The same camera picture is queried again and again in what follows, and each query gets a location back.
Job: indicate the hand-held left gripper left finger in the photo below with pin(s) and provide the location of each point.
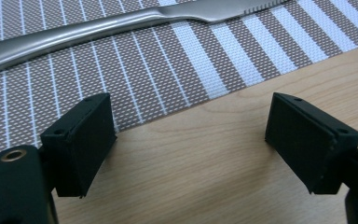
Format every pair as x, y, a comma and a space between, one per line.
80, 146

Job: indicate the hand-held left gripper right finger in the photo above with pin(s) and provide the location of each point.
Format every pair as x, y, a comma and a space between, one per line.
307, 143

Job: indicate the silver table knife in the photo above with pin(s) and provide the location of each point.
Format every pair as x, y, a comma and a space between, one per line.
84, 31

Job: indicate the brown white striped placemat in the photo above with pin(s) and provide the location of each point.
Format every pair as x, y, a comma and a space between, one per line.
167, 68

